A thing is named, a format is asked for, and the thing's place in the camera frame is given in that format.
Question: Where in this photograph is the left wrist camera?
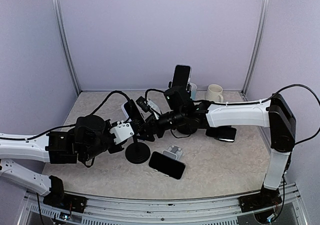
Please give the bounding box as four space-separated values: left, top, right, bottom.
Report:
109 120 135 145

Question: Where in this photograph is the grey folding phone stand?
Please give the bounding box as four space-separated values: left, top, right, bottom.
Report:
162 145 183 161

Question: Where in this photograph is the black round-base phone stand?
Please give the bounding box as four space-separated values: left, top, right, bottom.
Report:
125 135 151 164

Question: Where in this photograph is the black camera cable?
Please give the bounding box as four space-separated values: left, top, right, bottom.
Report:
91 90 133 117
144 88 167 101

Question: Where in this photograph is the tall black phone stand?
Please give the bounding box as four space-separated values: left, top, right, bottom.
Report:
165 78 198 136

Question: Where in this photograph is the light blue cup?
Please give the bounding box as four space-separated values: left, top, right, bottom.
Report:
189 82 198 100

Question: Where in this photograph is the right black camera cable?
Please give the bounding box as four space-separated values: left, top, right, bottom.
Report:
144 88 167 101

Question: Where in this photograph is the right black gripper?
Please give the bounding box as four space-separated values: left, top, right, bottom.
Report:
137 107 186 140

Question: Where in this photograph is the aluminium frame post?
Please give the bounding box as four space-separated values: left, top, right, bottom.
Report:
241 0 270 97
52 0 82 96

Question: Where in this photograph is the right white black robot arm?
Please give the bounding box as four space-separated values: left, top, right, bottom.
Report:
148 86 296 207

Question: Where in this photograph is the right aluminium frame post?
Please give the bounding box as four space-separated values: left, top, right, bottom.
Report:
241 0 270 97

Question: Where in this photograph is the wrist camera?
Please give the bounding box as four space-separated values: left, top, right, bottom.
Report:
109 120 135 145
135 96 162 120

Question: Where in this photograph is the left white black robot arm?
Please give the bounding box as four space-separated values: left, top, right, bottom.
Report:
0 115 145 208

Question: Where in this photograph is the left aluminium frame post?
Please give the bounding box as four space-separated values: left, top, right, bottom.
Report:
52 0 82 96

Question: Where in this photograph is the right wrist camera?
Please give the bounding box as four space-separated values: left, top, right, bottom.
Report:
135 96 162 120

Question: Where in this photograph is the black phone lying flat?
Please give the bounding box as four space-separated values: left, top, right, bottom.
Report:
205 126 237 143

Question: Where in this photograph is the cream ceramic mug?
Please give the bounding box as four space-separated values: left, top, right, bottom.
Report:
205 84 224 103

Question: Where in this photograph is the left black camera cable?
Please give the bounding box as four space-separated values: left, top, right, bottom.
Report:
91 90 133 117

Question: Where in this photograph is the front aluminium rail base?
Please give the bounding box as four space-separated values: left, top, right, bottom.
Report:
17 182 308 225

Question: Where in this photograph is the phone on tall stand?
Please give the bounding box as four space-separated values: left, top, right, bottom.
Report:
171 64 192 88

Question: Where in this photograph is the blue phone on grey stand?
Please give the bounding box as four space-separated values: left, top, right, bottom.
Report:
148 151 186 180

